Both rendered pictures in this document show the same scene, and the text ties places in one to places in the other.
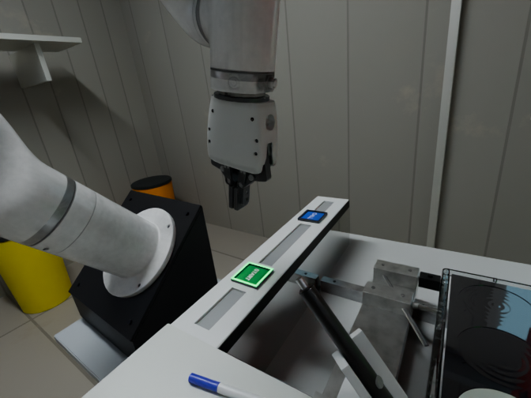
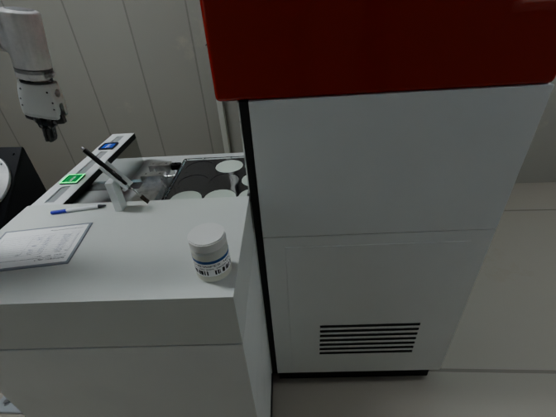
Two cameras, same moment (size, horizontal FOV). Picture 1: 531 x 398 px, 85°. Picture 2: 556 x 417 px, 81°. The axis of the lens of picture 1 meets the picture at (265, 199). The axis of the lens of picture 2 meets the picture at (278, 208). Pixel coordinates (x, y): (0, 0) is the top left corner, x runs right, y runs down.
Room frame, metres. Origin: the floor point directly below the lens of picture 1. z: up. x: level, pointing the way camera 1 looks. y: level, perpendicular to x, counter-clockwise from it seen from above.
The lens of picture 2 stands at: (-0.70, -0.01, 1.43)
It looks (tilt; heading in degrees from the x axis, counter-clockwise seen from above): 34 degrees down; 328
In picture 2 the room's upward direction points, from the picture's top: 4 degrees counter-clockwise
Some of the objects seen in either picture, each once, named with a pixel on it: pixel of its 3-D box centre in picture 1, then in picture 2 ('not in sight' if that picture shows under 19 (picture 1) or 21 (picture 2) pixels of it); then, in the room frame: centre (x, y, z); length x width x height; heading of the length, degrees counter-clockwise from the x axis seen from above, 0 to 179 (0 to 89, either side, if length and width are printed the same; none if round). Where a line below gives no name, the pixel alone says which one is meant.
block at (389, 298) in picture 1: (387, 297); (154, 176); (0.42, -0.20, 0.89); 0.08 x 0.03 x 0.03; 55
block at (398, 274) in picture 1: (396, 272); (160, 166); (0.48, -0.24, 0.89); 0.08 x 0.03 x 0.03; 55
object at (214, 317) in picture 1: (288, 270); (98, 179); (0.54, -0.03, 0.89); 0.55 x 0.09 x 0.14; 145
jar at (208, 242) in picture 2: not in sight; (210, 252); (-0.22, -0.15, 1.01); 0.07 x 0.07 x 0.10
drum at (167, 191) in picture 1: (158, 208); not in sight; (2.64, 1.04, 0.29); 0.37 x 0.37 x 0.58
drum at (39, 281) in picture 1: (32, 264); not in sight; (1.80, 1.67, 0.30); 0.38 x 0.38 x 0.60
